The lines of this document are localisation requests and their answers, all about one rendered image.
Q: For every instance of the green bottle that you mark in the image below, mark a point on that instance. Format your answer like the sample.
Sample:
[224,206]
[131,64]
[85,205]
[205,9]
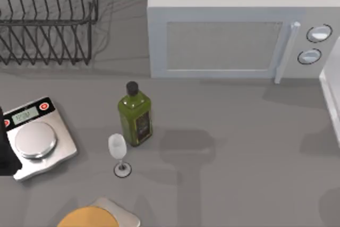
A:
[134,120]

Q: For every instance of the clear wine glass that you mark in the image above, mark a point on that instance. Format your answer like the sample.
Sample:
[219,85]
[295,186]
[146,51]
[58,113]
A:
[117,146]

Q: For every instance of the microwave oven door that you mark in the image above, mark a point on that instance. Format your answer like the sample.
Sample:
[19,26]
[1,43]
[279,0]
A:
[223,46]

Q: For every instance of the silver kitchen scale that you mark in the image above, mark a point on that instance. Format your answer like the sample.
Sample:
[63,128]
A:
[40,142]

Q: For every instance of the round orange bread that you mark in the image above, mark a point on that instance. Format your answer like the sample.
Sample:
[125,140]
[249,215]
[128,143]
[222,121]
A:
[87,217]

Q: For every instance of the small microwave knob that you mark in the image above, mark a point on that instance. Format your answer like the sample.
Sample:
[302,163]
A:
[309,56]

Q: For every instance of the large microwave knob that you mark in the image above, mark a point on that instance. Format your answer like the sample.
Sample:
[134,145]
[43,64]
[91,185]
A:
[318,33]

